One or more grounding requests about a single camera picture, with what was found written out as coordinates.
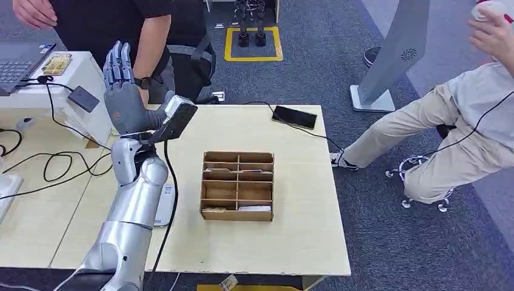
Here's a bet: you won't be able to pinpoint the black thin headset cable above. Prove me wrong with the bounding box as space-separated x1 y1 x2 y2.
413 90 514 159

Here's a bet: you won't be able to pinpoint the black smartphone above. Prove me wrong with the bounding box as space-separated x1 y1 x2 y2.
272 105 318 130

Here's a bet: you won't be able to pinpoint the seated person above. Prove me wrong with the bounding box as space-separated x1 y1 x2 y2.
329 0 514 206

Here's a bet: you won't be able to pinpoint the standing person's right hand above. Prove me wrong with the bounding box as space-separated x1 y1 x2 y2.
12 0 58 31

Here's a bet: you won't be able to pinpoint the black square adapter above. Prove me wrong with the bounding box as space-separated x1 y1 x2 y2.
67 85 101 113

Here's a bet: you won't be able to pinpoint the small grey round device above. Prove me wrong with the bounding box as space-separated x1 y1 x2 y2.
15 116 36 132

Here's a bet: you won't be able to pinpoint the white flat device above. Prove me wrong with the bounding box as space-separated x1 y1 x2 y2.
0 172 24 224

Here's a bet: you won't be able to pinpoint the black wristwatch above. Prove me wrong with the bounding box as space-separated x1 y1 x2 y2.
133 76 154 91

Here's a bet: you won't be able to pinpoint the white box stand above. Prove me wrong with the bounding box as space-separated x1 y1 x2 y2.
0 51 114 146

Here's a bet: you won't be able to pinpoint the stack of yellow cards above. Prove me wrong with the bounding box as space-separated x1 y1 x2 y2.
41 52 73 76

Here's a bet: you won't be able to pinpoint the black office chair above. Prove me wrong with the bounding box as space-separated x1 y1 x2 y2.
166 32 218 105

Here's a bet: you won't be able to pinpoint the grey kiosk stand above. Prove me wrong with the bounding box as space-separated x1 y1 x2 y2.
349 0 431 113

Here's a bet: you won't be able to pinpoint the grey card reader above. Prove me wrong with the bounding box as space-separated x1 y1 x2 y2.
153 183 176 228

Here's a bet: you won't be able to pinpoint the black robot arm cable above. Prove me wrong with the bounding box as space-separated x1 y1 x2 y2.
144 139 180 291

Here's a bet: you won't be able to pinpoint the seated person's hand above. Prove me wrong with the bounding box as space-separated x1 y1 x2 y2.
467 7 514 77

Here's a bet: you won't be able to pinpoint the black cable loop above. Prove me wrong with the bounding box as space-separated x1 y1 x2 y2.
0 128 23 158

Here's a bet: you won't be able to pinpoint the long black desk cable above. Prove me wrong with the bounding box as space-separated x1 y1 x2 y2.
0 152 114 202

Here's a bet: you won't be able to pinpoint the black looped adapter cable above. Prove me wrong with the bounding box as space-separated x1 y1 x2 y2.
18 75 114 184

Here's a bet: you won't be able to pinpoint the black robot legs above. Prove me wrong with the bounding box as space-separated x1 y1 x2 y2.
233 0 267 49

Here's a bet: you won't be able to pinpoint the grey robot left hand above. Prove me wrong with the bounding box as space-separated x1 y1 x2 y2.
102 40 176 136

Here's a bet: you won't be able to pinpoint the chrome wheeled stool base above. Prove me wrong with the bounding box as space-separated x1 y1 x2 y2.
384 155 455 213

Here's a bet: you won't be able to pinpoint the black shoe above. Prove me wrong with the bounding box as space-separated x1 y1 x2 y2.
362 45 382 69

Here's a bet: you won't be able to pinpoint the small paper tag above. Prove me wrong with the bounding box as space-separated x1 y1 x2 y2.
218 273 239 291

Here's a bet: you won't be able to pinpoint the black phone cable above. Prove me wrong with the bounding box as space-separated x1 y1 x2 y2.
242 100 344 153

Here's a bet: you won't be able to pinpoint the grey laptop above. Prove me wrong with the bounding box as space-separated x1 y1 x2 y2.
0 42 57 98

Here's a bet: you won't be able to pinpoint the standing person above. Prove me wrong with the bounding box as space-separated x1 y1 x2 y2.
12 0 218 106

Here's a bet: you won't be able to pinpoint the wooden compartment box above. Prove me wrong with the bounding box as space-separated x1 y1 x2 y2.
199 150 275 223

